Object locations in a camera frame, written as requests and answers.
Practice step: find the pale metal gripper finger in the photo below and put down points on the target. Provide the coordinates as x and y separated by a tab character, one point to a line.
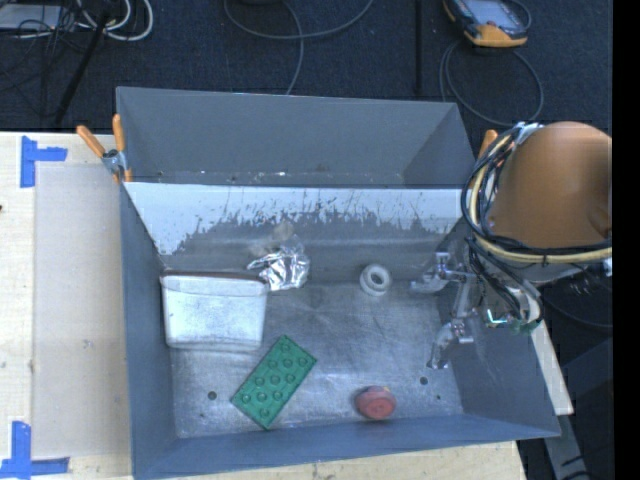
444	343
439	270

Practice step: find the red round toy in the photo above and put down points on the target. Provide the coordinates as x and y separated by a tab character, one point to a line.
376	403

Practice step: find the grey metal bin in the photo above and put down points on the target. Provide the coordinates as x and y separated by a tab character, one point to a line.
350	328

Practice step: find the crumpled silver foil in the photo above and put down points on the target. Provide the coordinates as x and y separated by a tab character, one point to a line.
285	268

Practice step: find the dark green flat block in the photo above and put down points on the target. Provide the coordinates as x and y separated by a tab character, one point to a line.
274	382

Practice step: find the white plastic tub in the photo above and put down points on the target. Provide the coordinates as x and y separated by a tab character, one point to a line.
215	313

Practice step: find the pale wood flat board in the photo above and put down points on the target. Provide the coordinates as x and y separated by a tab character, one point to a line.
75	293

